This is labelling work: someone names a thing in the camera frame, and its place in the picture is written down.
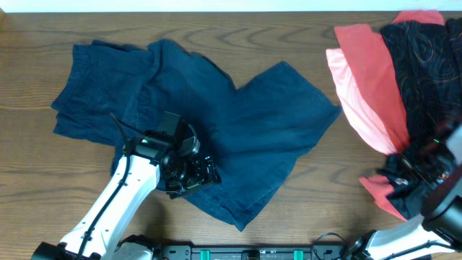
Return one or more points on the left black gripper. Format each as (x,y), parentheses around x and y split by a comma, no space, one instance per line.
(198,178)

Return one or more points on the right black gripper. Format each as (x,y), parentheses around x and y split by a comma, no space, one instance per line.
(404,161)

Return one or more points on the navy shorts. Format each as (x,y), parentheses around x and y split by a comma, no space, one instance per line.
(255,133)
(104,79)

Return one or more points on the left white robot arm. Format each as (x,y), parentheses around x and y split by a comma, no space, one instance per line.
(147,161)

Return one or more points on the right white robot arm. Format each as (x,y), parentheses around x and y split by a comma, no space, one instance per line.
(437,229)

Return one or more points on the black patterned shorts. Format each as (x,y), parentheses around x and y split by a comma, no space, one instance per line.
(426,62)

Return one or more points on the red orange shorts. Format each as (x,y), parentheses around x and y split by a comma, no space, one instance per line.
(365,80)

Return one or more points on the folded navy shorts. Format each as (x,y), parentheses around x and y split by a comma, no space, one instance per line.
(104,79)

